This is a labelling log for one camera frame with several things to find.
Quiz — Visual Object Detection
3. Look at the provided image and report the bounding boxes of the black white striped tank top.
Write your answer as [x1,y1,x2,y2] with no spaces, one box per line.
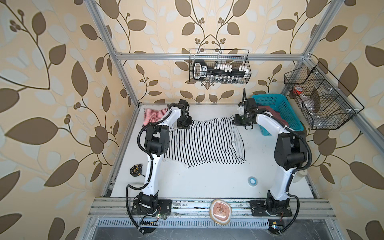
[164,116,246,168]

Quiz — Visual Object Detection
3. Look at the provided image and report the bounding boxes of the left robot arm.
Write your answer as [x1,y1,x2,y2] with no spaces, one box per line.
[125,100,192,235]

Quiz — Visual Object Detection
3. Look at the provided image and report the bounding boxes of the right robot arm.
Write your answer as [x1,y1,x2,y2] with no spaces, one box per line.
[233,93,312,235]

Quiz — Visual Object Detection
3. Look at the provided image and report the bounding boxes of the maroon tank top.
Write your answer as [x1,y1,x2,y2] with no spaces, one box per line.
[258,105,289,127]

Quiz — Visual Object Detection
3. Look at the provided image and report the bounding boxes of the red striped folded tank top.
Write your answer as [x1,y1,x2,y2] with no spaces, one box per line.
[143,108,169,127]

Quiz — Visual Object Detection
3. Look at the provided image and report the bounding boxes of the teal plastic basket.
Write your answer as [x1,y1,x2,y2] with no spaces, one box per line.
[252,94,304,132]

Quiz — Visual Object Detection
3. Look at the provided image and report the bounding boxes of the black tool in basket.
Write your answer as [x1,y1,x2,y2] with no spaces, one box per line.
[192,60,251,83]

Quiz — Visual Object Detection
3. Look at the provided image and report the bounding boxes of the blue tape roll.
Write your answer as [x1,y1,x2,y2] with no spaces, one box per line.
[248,177,258,187]

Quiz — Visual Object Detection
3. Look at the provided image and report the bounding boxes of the white plastic cup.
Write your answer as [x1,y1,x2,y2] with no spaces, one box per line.
[293,170,308,183]

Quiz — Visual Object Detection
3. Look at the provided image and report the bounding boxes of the pink round badge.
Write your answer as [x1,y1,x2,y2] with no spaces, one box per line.
[209,199,232,225]

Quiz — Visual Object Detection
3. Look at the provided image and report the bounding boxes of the back wire basket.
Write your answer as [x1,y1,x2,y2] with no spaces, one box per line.
[189,48,252,85]

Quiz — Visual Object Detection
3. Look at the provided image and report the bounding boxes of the wire basket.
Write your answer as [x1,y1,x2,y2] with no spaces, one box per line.
[284,62,364,130]
[189,48,252,85]

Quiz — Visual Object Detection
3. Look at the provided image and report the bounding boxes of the right wire basket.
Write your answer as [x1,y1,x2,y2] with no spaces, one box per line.
[284,62,364,130]

